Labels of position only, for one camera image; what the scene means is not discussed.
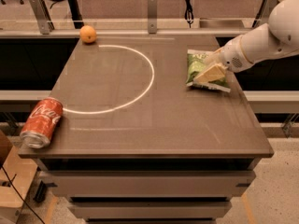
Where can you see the middle metal bracket post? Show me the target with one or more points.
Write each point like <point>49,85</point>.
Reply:
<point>152,16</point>

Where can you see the grey drawer cabinet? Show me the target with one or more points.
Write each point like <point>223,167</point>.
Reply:
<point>148,196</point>

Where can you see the right metal bracket post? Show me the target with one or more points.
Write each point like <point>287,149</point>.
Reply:
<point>267,8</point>

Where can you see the orange fruit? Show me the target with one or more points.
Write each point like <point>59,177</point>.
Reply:
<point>87,34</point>

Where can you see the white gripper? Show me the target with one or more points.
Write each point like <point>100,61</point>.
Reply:
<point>232,56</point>

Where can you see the wooden box with cable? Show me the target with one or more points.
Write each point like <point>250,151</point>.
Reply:
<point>16,177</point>

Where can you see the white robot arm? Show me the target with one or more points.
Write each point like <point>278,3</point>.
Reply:
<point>278,38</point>

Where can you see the red coke can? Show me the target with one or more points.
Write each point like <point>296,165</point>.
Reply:
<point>39,127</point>

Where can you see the left metal bracket post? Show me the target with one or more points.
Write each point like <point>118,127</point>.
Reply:
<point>42,15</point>

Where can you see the metal bracket post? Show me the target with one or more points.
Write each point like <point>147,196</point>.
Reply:
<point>267,8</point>
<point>42,15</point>
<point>152,16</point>

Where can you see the green jalapeno chip bag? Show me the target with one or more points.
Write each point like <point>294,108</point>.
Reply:
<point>196,66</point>

